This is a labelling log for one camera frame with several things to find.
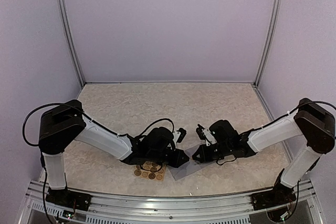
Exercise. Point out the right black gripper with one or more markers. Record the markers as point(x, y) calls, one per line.
point(205, 157)

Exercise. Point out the brown sticker sheet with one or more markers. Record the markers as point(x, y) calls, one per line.
point(151, 171)

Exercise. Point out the right aluminium frame post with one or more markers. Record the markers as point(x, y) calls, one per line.
point(268, 42)

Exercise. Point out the grey envelope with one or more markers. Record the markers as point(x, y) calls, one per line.
point(189, 167)

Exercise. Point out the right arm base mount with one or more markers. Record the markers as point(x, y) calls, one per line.
point(277, 196)

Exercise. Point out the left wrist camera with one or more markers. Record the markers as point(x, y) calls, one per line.
point(179, 135)

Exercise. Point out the left aluminium frame post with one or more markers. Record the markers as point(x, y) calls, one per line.
point(70, 42)

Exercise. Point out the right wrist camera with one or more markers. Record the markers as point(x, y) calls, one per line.
point(206, 135)

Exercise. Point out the aluminium frame post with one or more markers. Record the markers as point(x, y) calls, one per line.
point(70, 42)
point(268, 42)

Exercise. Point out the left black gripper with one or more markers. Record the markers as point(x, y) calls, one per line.
point(177, 162)

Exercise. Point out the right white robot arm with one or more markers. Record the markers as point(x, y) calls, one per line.
point(307, 119)

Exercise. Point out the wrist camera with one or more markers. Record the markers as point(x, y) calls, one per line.
point(179, 135)
point(206, 135)

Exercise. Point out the front aluminium rail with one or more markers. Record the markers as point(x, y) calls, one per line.
point(226, 208)

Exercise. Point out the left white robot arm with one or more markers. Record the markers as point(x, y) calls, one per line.
point(64, 123)

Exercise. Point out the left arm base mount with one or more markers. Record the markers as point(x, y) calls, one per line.
point(69, 199)

